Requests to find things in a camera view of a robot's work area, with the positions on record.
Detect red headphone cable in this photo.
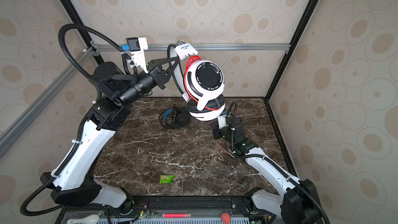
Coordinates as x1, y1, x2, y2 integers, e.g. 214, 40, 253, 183
183, 55, 237, 169

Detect black blue headphones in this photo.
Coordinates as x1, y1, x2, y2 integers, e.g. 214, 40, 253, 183
159, 104, 191, 129

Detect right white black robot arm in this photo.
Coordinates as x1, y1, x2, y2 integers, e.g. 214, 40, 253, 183
213, 115, 330, 224

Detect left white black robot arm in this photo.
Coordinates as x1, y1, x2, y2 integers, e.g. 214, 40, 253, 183
20, 24, 182, 216

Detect green snack packet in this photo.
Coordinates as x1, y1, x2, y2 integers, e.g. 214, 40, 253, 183
160, 175, 175, 184

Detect red round object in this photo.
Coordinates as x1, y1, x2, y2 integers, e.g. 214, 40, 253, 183
220, 213, 231, 224

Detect pink marker pen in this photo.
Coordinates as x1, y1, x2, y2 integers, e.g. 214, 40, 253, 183
163, 213, 191, 218

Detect white plastic object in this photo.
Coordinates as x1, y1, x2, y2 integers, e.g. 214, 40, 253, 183
67, 214, 100, 224

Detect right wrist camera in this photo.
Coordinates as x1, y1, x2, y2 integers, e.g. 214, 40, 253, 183
217, 115, 227, 129

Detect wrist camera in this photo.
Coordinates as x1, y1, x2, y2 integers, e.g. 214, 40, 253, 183
217, 115, 227, 129
121, 37, 148, 74

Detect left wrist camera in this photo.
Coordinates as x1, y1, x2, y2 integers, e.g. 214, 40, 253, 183
121, 37, 148, 74

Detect back aluminium rail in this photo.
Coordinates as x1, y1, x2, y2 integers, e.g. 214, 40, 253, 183
94, 43, 291, 52

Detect aluminium rail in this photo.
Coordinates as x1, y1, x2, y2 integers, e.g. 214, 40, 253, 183
94, 43, 291, 52
1, 56, 97, 157

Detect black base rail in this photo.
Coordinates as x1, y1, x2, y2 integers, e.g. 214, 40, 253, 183
56, 196, 285, 224

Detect left aluminium rail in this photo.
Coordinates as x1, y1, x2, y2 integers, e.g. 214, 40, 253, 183
1, 56, 97, 157

